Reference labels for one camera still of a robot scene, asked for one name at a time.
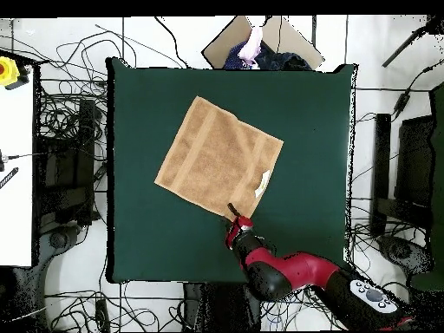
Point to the tan terry towel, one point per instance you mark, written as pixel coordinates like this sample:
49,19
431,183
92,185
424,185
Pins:
215,156

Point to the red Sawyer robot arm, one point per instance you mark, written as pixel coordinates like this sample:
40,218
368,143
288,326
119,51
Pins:
298,267

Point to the black flat panel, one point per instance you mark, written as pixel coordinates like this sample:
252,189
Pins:
414,159

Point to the dark green table cloth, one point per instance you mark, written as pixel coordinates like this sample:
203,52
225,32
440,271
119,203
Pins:
295,208

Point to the blue dotted garment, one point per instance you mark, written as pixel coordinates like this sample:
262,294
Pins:
233,57

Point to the dark navy garment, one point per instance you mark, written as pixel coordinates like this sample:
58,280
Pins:
284,61

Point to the black power strip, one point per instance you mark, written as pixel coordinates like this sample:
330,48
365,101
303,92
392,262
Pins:
102,314

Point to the brown cardboard box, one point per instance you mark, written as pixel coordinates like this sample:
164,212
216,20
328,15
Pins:
222,45

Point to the pink garment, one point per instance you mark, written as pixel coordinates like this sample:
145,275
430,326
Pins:
255,43

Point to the grey wheeled stand base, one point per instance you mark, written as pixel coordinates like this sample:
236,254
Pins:
402,251
59,240

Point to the black equipment rack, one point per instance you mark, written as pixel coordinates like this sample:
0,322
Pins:
69,156

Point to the black power adapter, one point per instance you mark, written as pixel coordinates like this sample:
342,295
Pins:
401,102

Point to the green fabric sheet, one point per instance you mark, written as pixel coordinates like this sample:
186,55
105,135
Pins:
437,173

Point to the white desk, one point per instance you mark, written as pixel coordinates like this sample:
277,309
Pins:
15,173

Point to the black tripod leg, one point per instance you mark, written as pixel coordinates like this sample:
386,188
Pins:
402,47

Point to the yellow emergency stop button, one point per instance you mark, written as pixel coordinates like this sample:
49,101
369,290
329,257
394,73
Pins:
7,71

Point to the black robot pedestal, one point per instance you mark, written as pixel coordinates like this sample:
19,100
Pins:
222,305

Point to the black metal post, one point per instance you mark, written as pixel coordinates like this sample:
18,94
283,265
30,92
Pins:
381,156

